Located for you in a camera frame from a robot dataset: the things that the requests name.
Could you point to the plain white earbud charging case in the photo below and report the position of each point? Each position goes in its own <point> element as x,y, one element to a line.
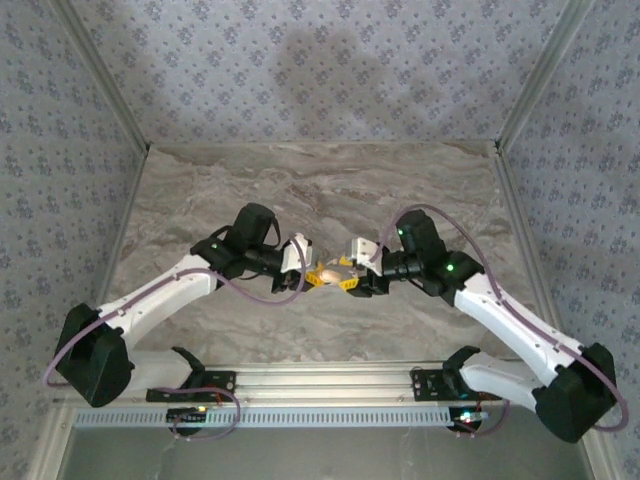
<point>331,275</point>

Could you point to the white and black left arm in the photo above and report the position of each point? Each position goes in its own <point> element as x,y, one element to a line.
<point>160,295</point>

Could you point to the controller board with LED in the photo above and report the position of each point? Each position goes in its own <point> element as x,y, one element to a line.
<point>187,415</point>
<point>470,416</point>

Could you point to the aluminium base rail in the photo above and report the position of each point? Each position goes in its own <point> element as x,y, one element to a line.
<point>325,385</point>

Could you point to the aluminium table side rail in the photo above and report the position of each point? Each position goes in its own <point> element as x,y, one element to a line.
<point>126,220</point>
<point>525,250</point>

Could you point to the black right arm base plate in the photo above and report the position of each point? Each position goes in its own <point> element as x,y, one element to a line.
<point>425,385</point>

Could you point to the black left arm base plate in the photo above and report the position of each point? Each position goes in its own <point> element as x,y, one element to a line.
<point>220,380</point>

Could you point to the aluminium frame post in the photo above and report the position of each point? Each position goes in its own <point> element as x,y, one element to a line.
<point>540,75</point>
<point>106,75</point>

